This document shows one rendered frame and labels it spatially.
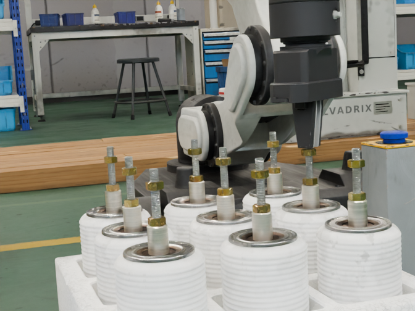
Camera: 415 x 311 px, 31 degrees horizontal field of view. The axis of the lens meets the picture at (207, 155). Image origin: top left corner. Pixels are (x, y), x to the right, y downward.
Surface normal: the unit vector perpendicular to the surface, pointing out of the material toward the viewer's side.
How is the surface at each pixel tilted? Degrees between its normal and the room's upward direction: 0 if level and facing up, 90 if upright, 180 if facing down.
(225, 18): 90
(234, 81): 90
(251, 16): 90
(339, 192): 46
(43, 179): 90
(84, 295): 0
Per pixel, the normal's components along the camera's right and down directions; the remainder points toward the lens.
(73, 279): -0.05, -0.99
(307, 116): -0.60, 0.14
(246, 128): 0.20, 0.88
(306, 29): -0.06, 0.14
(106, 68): 0.28, 0.11
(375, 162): -0.95, 0.09
